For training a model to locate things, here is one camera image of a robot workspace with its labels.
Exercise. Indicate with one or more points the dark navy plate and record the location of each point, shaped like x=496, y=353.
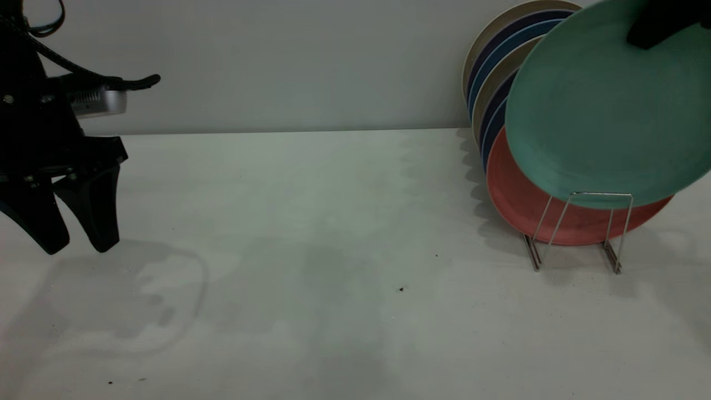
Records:
x=533, y=18

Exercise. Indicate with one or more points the teal blue plate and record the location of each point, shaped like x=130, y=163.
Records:
x=533, y=31

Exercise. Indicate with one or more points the pink round plate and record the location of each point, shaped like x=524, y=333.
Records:
x=516, y=205

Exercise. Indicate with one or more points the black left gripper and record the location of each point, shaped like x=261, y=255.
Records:
x=39, y=144

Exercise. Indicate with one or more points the green round plate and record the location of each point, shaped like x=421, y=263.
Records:
x=600, y=111

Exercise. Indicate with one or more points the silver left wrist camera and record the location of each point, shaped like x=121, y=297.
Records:
x=100, y=103

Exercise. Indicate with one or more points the beige round plate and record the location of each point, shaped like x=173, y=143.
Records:
x=527, y=7
x=519, y=54

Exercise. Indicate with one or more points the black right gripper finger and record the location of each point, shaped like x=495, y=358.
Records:
x=666, y=19

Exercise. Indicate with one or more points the dark purple plate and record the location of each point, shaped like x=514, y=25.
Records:
x=502, y=86

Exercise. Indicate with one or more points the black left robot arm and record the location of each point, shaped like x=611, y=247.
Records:
x=16, y=55

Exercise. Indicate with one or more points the blue plate with light rim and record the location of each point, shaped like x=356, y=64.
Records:
x=494, y=115

